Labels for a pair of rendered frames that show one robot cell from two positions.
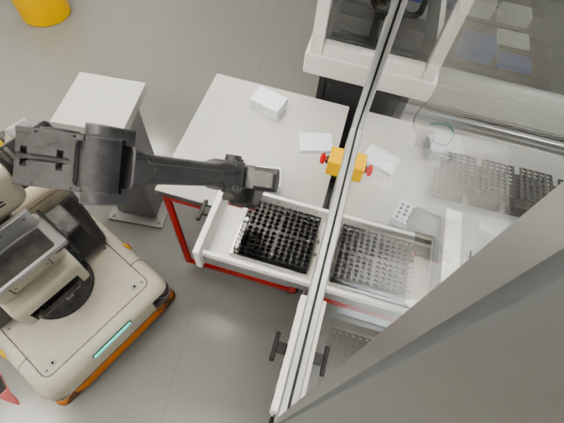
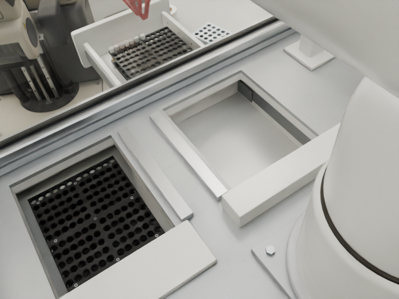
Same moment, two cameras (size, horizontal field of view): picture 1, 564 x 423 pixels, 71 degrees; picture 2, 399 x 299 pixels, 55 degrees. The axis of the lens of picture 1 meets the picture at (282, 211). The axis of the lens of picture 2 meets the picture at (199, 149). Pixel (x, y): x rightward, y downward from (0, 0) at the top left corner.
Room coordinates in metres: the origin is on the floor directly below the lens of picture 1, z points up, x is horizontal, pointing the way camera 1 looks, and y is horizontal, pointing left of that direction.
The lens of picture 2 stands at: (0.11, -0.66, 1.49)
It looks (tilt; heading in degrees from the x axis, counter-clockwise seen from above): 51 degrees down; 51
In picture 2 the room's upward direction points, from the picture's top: 6 degrees counter-clockwise
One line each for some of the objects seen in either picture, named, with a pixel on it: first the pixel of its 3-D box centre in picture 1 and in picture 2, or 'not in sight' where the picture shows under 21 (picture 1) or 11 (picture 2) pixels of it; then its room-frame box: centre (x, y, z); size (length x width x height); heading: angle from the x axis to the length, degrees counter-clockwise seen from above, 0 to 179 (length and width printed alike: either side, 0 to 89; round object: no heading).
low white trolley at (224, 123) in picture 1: (258, 196); not in sight; (0.97, 0.11, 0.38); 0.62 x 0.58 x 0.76; 171
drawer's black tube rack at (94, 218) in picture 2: not in sight; (99, 226); (0.17, -0.26, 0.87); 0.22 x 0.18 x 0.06; 81
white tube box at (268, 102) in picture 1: (268, 103); not in sight; (1.16, 0.11, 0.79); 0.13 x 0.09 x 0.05; 67
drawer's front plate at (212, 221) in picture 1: (215, 218); not in sight; (0.57, 0.20, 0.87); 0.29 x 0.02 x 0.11; 171
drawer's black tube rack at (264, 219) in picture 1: (278, 237); not in sight; (0.53, 0.00, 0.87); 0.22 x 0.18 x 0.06; 81
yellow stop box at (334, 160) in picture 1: (333, 161); not in sight; (0.84, -0.15, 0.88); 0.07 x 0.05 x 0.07; 171
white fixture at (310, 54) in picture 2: not in sight; (314, 34); (0.75, -0.28, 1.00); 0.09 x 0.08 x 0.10; 81
